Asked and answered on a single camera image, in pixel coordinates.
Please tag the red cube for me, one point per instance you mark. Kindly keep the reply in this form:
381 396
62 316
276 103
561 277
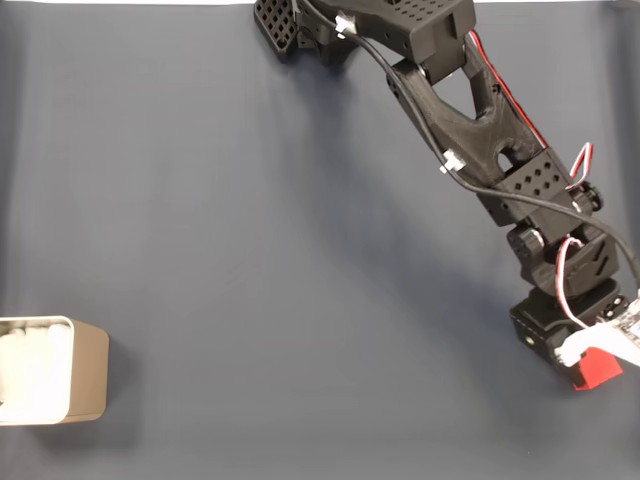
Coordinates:
597 370

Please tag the beige metal box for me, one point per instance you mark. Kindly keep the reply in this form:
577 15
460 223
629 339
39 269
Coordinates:
90 372

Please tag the camera board on white mount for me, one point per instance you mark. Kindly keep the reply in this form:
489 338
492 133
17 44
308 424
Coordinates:
575 347

